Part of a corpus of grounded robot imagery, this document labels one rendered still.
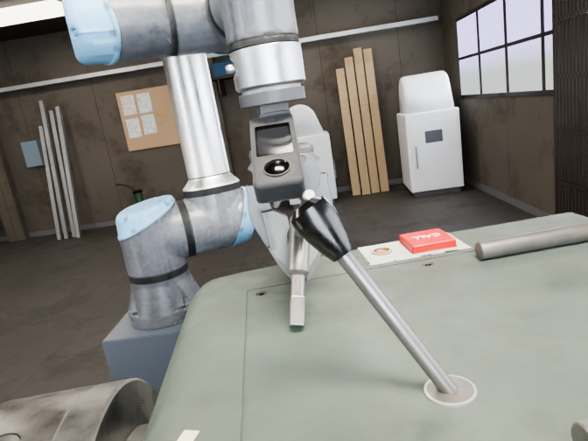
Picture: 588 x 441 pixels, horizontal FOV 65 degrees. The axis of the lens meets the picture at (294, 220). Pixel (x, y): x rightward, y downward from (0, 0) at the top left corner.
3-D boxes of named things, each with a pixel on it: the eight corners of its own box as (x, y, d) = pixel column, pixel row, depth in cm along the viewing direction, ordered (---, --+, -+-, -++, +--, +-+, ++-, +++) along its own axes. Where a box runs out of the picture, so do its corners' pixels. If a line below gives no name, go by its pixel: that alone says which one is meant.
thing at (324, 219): (347, 248, 35) (339, 187, 34) (357, 262, 32) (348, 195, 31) (295, 258, 35) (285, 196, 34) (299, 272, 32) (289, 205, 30)
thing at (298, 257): (309, 325, 44) (311, 213, 49) (285, 324, 44) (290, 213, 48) (306, 328, 46) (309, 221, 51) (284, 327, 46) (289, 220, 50)
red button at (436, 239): (440, 241, 67) (438, 227, 67) (458, 252, 61) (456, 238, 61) (399, 248, 67) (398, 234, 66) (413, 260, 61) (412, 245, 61)
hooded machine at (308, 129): (337, 194, 743) (325, 100, 709) (339, 202, 683) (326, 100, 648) (291, 200, 748) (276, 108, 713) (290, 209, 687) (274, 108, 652)
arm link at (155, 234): (125, 267, 96) (109, 203, 93) (189, 250, 101) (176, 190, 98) (128, 283, 85) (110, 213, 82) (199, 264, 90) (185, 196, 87)
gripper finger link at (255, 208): (295, 240, 53) (284, 164, 51) (297, 244, 51) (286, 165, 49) (254, 246, 52) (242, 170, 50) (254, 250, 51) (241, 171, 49)
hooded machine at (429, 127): (467, 191, 630) (459, 66, 591) (413, 199, 634) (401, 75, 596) (449, 181, 710) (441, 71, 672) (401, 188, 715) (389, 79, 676)
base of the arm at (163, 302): (144, 301, 103) (135, 259, 101) (212, 292, 102) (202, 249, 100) (118, 333, 88) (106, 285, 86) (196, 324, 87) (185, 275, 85)
